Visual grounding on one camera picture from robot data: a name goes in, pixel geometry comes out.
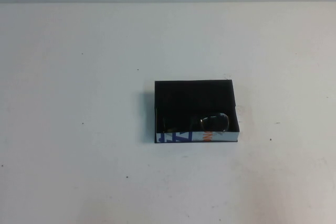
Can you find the black glasses case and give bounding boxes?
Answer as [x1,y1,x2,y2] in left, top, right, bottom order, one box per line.
[153,79,240,145]

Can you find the dark framed glasses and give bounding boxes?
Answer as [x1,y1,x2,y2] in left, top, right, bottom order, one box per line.
[160,112,234,133]

